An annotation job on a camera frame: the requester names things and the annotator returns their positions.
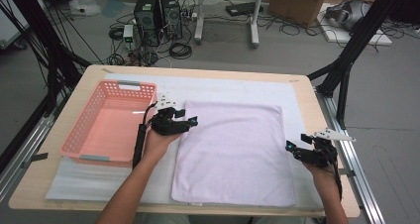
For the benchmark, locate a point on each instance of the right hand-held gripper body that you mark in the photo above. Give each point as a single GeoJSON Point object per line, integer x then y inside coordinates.
{"type": "Point", "coordinates": [318, 156]}

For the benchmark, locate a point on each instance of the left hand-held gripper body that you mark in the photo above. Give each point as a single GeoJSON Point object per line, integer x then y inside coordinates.
{"type": "Point", "coordinates": [166, 125]}

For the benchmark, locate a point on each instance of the lilac printed towel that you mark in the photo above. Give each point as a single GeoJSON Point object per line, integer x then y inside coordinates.
{"type": "Point", "coordinates": [234, 151]}

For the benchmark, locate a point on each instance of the pink plastic basket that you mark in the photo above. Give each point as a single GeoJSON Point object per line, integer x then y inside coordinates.
{"type": "Point", "coordinates": [112, 131]}

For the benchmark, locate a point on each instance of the person's left hand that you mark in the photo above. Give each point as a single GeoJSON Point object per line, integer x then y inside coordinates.
{"type": "Point", "coordinates": [158, 146]}

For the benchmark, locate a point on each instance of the person's right hand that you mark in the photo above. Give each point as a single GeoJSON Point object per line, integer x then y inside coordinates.
{"type": "Point", "coordinates": [323, 181]}

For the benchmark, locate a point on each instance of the grey metal clamp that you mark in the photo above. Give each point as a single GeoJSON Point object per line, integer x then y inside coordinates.
{"type": "Point", "coordinates": [349, 172]}
{"type": "Point", "coordinates": [36, 158]}

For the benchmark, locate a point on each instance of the white grid mat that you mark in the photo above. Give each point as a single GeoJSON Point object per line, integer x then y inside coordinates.
{"type": "Point", "coordinates": [231, 88]}

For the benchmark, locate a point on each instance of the small white and green box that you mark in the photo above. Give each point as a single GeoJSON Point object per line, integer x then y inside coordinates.
{"type": "Point", "coordinates": [128, 34]}

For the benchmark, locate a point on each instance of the narrow black computer tower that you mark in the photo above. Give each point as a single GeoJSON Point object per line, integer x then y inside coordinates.
{"type": "Point", "coordinates": [171, 17]}

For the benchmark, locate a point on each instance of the wide black computer tower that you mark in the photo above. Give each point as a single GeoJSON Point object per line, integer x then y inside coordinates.
{"type": "Point", "coordinates": [147, 19]}

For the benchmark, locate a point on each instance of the white foam board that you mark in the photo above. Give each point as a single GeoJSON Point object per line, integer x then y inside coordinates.
{"type": "Point", "coordinates": [340, 35]}

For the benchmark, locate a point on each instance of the white metal floor stand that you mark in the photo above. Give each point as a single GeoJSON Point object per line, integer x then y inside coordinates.
{"type": "Point", "coordinates": [255, 22]}

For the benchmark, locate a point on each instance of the flat black device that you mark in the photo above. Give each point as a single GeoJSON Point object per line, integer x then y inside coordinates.
{"type": "Point", "coordinates": [242, 8]}

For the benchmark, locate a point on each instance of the grey headset device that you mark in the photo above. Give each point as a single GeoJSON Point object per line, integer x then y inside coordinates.
{"type": "Point", "coordinates": [351, 12]}

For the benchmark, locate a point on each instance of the brown cardboard box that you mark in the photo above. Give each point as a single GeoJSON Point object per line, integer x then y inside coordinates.
{"type": "Point", "coordinates": [297, 4]}

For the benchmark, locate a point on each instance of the clear plastic bag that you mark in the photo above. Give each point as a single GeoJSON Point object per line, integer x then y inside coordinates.
{"type": "Point", "coordinates": [84, 7]}

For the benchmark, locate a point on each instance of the aluminium rail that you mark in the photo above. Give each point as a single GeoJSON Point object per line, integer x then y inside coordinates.
{"type": "Point", "coordinates": [363, 191]}
{"type": "Point", "coordinates": [31, 141]}

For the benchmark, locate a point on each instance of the black metal frame stand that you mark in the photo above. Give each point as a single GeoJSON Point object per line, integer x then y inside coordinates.
{"type": "Point", "coordinates": [363, 35]}
{"type": "Point", "coordinates": [38, 25]}

